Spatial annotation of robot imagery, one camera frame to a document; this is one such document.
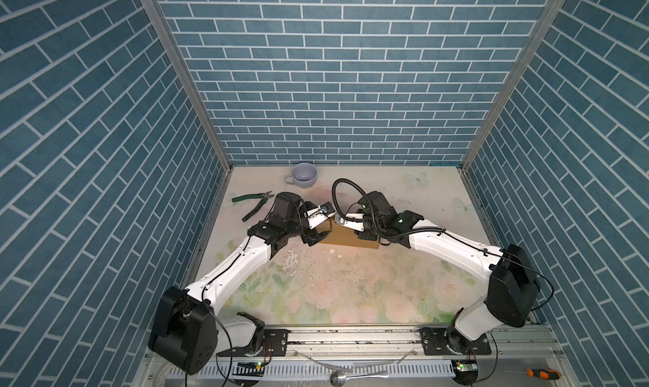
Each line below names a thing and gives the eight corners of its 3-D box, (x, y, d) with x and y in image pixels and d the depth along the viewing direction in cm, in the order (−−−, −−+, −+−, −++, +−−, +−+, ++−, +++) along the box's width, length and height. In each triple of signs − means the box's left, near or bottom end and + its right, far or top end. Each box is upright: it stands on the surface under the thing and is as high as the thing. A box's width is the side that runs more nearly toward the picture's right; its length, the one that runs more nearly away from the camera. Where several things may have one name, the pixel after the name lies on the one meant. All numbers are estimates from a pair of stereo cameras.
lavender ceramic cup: (288, 186, 114) (286, 177, 109) (298, 169, 121) (296, 160, 116) (312, 192, 111) (311, 183, 107) (320, 174, 118) (320, 165, 114)
